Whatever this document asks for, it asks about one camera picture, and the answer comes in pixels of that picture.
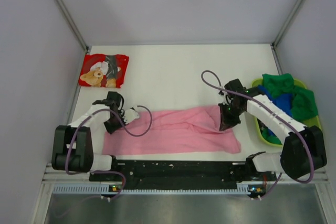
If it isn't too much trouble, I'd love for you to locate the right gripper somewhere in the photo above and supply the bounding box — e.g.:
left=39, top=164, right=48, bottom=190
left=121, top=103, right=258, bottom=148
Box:
left=218, top=102, right=245, bottom=131

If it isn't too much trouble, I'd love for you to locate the pink t shirt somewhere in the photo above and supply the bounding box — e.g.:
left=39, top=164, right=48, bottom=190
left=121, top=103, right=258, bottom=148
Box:
left=102, top=105, right=241, bottom=156

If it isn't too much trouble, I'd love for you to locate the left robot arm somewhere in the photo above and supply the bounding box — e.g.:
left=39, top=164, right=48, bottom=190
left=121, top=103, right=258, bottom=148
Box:
left=51, top=91, right=124, bottom=180

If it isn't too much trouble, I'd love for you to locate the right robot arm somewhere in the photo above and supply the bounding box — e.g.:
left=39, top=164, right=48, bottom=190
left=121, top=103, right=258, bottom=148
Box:
left=219, top=79, right=327, bottom=180

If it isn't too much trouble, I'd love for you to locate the blue printed t shirt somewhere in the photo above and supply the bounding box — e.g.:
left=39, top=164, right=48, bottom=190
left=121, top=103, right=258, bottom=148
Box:
left=257, top=85, right=292, bottom=116

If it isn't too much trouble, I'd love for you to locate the red teddy bear t shirt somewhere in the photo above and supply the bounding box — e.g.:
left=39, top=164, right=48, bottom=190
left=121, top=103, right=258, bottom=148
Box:
left=78, top=54, right=129, bottom=88

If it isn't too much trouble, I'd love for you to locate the green t shirt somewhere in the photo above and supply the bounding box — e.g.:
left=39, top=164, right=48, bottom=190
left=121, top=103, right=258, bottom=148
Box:
left=261, top=72, right=319, bottom=141

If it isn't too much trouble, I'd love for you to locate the green plastic basket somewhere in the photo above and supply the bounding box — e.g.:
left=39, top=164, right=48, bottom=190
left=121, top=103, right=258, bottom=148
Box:
left=251, top=78, right=322, bottom=147

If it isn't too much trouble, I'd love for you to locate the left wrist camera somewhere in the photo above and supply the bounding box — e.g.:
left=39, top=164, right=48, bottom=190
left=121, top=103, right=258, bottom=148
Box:
left=122, top=105, right=140, bottom=125

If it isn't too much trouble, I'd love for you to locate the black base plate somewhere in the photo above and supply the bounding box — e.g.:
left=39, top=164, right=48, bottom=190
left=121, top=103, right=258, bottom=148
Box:
left=89, top=159, right=276, bottom=190

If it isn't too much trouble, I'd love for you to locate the grey slotted cable duct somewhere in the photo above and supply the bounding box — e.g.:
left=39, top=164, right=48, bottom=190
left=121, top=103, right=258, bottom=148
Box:
left=52, top=180, right=265, bottom=195

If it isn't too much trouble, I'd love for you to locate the right aluminium frame post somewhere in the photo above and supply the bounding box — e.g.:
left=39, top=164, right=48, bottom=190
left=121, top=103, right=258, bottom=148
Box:
left=271, top=0, right=306, bottom=50

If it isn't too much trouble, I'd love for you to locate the aluminium frame post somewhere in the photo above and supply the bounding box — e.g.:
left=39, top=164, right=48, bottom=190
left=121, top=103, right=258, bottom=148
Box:
left=54, top=0, right=90, bottom=52
left=271, top=0, right=306, bottom=50

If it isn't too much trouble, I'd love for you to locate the left aluminium frame post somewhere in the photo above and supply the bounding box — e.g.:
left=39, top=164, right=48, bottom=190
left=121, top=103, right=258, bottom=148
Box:
left=54, top=0, right=90, bottom=52

